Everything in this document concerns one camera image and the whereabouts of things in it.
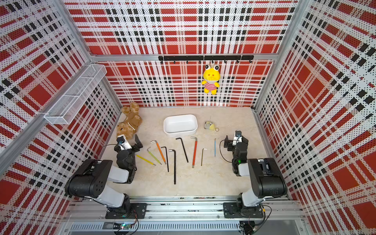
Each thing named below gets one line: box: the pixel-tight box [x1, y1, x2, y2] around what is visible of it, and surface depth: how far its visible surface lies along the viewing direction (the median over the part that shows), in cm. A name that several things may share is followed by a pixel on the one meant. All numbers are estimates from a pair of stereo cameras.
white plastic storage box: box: [163, 114, 199, 138], surface depth 110 cm
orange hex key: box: [150, 140, 167, 165], surface depth 99 cm
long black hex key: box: [168, 149, 177, 185], surface depth 92 cm
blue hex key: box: [213, 138, 220, 158], surface depth 100 cm
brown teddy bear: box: [116, 101, 143, 140], surface depth 103 cm
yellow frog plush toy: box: [201, 64, 221, 95], surface depth 95 cm
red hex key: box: [189, 136, 198, 169], surface depth 98 cm
